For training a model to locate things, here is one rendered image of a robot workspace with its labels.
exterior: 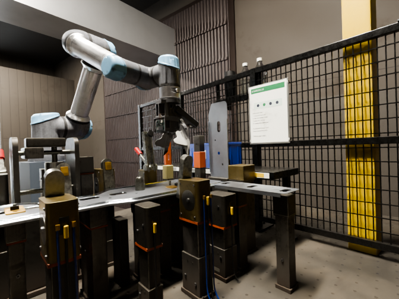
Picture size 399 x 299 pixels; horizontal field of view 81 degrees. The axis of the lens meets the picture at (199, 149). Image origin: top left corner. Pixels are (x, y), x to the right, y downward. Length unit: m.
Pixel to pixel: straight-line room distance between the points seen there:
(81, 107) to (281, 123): 0.98
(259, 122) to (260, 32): 2.01
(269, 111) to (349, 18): 0.48
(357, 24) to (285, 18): 1.92
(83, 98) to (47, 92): 5.18
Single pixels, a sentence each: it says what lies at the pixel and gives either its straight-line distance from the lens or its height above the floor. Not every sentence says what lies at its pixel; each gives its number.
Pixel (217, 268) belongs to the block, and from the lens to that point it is 0.88.
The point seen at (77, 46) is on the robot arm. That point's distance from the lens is 1.06.
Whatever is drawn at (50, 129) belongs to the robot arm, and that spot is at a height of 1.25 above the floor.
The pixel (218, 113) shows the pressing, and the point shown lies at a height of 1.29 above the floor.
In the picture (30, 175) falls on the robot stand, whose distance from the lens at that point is 1.23.
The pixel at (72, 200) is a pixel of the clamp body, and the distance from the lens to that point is 0.54.
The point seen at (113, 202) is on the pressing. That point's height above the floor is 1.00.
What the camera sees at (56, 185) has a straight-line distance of 0.60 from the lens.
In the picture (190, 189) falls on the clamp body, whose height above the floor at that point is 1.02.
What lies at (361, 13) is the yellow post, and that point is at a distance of 1.22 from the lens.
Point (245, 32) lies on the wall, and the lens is 3.26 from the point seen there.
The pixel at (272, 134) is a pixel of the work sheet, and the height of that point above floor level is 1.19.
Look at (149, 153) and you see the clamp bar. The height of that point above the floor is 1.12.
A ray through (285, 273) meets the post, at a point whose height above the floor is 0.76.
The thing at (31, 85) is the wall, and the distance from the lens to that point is 6.40.
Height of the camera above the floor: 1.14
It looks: 1 degrees down
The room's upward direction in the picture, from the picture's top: 2 degrees counter-clockwise
